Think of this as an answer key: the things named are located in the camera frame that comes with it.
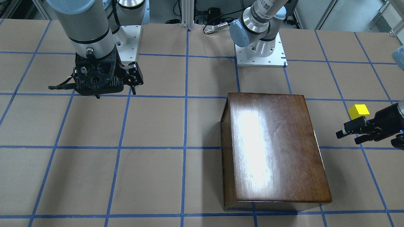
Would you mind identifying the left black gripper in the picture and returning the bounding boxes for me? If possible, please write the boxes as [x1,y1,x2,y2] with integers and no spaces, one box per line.
[336,102,404,150]

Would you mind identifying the yellow block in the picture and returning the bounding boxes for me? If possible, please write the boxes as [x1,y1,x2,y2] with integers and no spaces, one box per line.
[348,104,370,120]

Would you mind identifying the silver cylindrical connector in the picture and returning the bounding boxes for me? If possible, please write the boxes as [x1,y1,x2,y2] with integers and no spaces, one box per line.
[203,22,229,35]

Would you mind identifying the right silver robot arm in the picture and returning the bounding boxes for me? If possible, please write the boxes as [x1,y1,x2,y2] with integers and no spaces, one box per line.
[47,0,150,99]

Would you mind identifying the black power adapter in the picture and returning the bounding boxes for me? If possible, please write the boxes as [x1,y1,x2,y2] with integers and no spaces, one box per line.
[206,7,221,21]

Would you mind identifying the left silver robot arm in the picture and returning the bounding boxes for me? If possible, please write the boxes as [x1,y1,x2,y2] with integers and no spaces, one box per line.
[230,0,403,150]

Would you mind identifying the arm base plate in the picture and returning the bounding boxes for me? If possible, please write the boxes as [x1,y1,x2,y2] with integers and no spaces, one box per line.
[113,25,141,63]
[234,32,288,67]

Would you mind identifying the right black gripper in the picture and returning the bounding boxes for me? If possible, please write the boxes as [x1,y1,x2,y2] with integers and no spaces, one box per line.
[49,50,144,96]

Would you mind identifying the dark wooden drawer cabinet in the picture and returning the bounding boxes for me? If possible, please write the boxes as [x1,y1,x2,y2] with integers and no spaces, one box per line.
[220,92,332,212]

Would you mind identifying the aluminium frame post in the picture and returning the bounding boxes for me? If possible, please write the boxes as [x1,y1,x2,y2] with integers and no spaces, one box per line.
[180,0,195,30]

